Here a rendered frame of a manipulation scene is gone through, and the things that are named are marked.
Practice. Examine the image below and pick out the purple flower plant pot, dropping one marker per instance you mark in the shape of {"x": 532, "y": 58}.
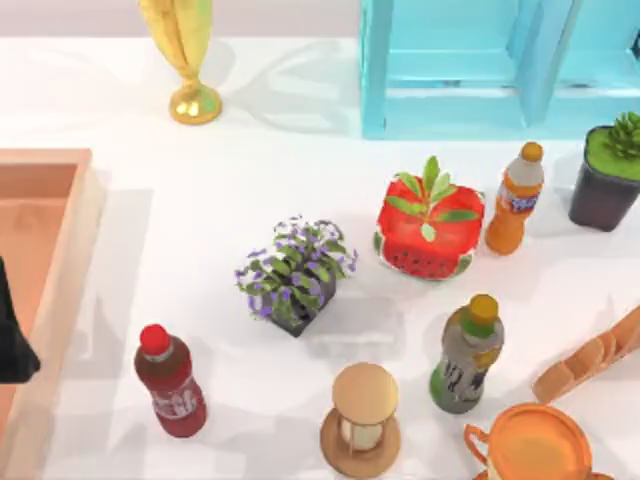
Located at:
{"x": 295, "y": 280}

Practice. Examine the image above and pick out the watermelon plant pot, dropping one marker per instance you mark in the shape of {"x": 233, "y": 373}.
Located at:
{"x": 430, "y": 235}

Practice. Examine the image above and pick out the wooden hourglass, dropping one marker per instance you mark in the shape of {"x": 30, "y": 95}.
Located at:
{"x": 362, "y": 420}

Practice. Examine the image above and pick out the light blue rack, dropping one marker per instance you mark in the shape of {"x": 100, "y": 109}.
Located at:
{"x": 450, "y": 107}

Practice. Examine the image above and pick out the green tea bottle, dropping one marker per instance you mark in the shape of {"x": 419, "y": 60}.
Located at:
{"x": 465, "y": 360}

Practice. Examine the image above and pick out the gold trophy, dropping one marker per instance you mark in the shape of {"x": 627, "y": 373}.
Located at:
{"x": 192, "y": 102}

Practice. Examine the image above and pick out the orange soda bottle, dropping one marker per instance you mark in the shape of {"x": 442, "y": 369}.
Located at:
{"x": 512, "y": 205}

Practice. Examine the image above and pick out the red-capped cola bottle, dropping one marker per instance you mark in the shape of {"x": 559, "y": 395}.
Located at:
{"x": 172, "y": 390}

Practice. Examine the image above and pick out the salmon-coloured shallow box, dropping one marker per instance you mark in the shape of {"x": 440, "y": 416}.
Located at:
{"x": 47, "y": 240}

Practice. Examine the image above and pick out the black pot green succulent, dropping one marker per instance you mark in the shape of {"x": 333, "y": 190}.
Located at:
{"x": 605, "y": 190}

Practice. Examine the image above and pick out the sliced bread loaf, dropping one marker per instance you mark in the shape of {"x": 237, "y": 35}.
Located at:
{"x": 590, "y": 357}

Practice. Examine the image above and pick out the orange trophy cup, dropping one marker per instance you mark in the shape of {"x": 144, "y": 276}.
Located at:
{"x": 537, "y": 445}

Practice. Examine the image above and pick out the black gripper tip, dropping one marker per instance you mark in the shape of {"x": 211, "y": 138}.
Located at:
{"x": 12, "y": 345}

